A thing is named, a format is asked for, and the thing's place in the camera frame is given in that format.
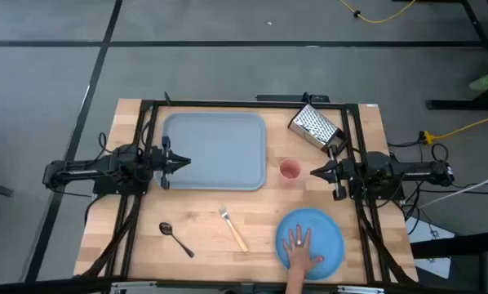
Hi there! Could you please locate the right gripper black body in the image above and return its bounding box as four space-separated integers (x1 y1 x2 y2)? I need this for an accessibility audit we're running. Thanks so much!
328 145 357 201

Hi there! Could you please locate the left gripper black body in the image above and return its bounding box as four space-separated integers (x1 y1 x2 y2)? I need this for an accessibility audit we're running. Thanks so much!
148 136 179 189

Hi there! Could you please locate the pink plastic cup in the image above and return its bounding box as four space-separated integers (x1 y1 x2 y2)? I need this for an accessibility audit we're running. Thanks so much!
279 158 302 180

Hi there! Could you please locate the blue round plate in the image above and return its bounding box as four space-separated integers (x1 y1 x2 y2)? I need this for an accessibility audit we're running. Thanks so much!
274 207 346 282

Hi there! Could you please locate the dark metal spoon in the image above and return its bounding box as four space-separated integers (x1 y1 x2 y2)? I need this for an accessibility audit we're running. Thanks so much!
158 221 196 259

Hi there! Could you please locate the fork with wooden handle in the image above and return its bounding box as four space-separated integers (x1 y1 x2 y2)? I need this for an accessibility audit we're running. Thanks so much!
218 205 250 253

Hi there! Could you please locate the person's forearm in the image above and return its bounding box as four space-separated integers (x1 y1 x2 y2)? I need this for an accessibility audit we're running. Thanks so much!
284 272 308 294

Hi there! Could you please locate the grey plastic tray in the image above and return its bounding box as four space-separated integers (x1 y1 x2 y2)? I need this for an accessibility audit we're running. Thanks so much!
158 112 268 192

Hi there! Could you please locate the metal box grater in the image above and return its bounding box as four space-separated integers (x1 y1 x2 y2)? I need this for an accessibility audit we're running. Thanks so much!
287 103 348 154

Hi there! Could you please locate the person's hand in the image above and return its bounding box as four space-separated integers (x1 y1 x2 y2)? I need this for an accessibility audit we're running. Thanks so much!
282 224 326 278

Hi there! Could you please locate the white sheet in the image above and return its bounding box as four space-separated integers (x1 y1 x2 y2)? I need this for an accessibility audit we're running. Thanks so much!
406 216 457 279

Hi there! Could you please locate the green object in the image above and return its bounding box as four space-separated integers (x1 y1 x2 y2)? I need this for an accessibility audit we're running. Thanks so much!
468 68 488 91

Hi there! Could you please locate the black aluminium table frame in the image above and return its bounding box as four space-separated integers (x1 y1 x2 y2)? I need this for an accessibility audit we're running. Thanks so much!
74 97 419 287

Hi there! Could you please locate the yellow extension cable with plug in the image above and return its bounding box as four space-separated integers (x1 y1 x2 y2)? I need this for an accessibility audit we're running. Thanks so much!
421 110 488 145

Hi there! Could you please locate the silver metal bracket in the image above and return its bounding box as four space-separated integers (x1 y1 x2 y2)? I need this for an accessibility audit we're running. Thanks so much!
111 280 157 294
336 285 386 294

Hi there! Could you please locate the black floor cable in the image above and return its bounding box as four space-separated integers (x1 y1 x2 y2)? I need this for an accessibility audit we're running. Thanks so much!
415 186 488 197

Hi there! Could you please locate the white cable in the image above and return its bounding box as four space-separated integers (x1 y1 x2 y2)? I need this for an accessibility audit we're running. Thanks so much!
419 170 488 209

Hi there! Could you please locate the black stand frame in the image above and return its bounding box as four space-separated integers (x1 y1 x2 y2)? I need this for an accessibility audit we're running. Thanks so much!
393 0 488 111

